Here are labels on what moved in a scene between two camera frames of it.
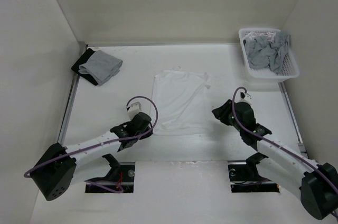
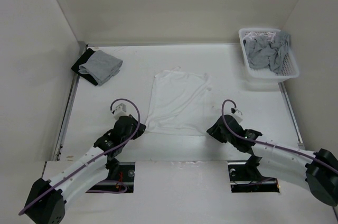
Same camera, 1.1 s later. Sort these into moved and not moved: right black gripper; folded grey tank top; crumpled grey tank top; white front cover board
Moved: right black gripper
Not moved: crumpled grey tank top; folded grey tank top; white front cover board
